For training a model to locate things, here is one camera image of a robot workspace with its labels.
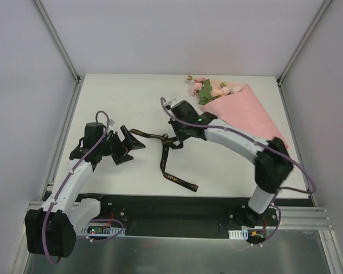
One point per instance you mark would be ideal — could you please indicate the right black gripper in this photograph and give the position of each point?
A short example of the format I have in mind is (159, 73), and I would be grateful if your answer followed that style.
(176, 132)

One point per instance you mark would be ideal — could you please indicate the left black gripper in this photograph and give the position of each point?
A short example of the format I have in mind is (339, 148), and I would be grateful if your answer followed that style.
(116, 146)

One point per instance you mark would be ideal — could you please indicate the black ribbon gold lettering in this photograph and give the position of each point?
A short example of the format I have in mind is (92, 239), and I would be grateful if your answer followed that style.
(167, 143)

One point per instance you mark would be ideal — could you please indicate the pink fake flower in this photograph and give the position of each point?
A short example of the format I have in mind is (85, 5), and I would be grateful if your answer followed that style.
(201, 88)

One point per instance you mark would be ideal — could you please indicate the peach fake flower stem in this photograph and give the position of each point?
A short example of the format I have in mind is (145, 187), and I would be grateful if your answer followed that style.
(215, 93)

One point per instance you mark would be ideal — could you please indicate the pale pink fake flower stem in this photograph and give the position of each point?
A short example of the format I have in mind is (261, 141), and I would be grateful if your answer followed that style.
(226, 89)

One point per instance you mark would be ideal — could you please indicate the pink wrapping paper sheet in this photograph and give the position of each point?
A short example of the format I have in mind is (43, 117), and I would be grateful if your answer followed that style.
(243, 111)

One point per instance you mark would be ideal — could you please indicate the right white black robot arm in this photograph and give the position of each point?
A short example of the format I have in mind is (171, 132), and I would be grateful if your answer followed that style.
(269, 157)

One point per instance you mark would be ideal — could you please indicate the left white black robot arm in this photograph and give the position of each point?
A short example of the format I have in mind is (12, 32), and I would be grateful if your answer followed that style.
(52, 230)

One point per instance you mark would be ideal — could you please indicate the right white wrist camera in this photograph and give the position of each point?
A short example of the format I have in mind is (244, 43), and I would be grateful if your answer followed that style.
(171, 103)

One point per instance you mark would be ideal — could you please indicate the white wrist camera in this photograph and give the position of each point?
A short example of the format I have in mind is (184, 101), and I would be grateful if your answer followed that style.
(111, 123)
(171, 103)

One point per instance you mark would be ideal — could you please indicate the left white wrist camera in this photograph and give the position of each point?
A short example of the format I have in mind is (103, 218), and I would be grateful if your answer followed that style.
(111, 123)

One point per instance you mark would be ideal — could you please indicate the left white cable duct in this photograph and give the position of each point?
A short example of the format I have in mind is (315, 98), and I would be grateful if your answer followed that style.
(99, 231)

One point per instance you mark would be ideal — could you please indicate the white cable duct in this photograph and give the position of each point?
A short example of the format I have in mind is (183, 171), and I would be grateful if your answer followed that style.
(99, 231)
(238, 234)

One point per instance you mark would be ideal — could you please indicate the right white cable duct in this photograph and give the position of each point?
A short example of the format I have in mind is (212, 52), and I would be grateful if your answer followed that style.
(238, 234)

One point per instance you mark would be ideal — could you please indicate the front aluminium rail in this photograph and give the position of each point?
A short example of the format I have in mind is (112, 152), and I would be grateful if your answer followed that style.
(289, 214)

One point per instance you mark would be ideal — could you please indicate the left aluminium frame post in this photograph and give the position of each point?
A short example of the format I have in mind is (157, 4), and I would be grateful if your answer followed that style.
(44, 15)

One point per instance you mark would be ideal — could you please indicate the aluminium frame post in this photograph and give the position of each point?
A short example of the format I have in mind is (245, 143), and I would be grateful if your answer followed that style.
(317, 18)
(44, 15)

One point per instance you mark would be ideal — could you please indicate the right aluminium frame post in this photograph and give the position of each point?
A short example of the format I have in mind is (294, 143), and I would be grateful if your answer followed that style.
(317, 18)

